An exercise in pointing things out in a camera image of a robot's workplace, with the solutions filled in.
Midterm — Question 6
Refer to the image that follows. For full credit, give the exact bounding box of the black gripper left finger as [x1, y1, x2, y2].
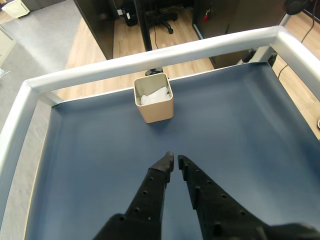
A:
[92, 150, 175, 240]

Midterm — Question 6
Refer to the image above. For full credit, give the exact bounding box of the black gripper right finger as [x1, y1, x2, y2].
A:
[177, 154, 276, 240]

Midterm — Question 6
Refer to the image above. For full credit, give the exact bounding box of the beige square box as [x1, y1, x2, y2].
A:
[133, 72, 175, 124]

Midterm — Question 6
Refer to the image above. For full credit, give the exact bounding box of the cardboard box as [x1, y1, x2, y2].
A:
[1, 0, 33, 20]

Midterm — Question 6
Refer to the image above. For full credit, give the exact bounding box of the dark blue-grey mat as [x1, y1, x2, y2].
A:
[24, 61, 320, 240]

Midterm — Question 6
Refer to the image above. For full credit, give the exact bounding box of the white crumpled cloth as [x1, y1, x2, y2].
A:
[139, 85, 171, 106]

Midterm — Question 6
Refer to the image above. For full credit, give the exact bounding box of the black clamp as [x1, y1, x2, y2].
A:
[145, 66, 164, 77]

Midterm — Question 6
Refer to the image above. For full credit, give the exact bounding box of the black vertical pole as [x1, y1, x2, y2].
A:
[133, 0, 152, 53]

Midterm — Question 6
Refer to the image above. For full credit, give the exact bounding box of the dark desk panel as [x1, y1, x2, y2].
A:
[73, 0, 116, 61]

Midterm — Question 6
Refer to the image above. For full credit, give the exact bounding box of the black office chair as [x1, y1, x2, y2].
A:
[146, 11, 179, 35]

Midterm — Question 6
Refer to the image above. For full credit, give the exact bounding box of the black waste bin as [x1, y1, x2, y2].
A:
[120, 1, 139, 27]

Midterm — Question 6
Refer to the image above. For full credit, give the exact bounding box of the grey filing cabinet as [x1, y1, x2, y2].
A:
[0, 24, 17, 66]

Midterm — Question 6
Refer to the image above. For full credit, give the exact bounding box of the white table rail frame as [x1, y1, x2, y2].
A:
[0, 24, 320, 208]

